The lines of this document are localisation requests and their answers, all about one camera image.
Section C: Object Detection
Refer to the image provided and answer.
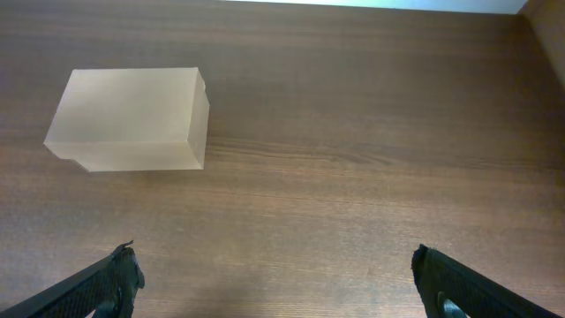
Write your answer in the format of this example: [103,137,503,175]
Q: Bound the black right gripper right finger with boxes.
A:
[411,245,560,318]

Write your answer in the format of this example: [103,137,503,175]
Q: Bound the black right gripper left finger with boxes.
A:
[1,242,145,318]

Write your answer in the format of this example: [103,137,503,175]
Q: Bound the brown cardboard box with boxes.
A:
[44,67,210,172]

